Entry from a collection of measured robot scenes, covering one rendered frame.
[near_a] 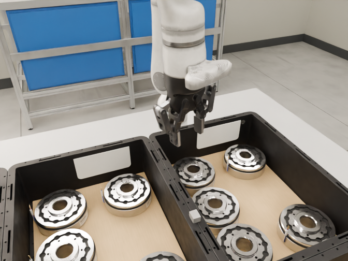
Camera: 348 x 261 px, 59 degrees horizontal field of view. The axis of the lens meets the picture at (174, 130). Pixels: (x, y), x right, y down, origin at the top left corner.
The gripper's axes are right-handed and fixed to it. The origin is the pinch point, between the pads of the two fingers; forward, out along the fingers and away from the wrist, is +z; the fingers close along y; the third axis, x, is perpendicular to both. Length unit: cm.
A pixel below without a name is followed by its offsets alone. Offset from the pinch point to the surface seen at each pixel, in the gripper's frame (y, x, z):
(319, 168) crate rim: -18.1, 19.8, 7.8
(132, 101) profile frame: -75, -164, 98
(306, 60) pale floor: -291, -132, 122
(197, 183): -0.1, 2.4, 13.2
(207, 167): -5.7, -0.1, 13.6
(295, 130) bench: -58, -7, 34
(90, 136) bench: 3, -52, 29
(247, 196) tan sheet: -8.3, 10.2, 17.1
